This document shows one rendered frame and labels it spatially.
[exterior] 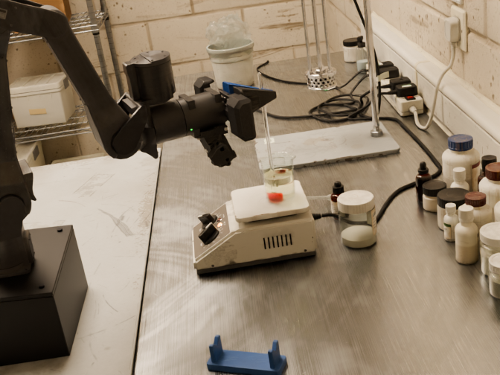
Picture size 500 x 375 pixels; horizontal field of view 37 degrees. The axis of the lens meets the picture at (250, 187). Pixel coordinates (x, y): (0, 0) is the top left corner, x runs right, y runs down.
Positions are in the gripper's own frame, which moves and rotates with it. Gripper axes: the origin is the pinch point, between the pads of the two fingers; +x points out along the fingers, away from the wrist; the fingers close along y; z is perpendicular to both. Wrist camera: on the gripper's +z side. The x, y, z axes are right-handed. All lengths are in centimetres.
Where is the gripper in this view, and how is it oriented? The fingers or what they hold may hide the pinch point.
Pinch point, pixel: (254, 99)
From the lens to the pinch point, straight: 115.4
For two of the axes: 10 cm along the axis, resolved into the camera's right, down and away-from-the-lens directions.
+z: 1.4, 9.1, 3.8
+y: 3.9, 3.1, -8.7
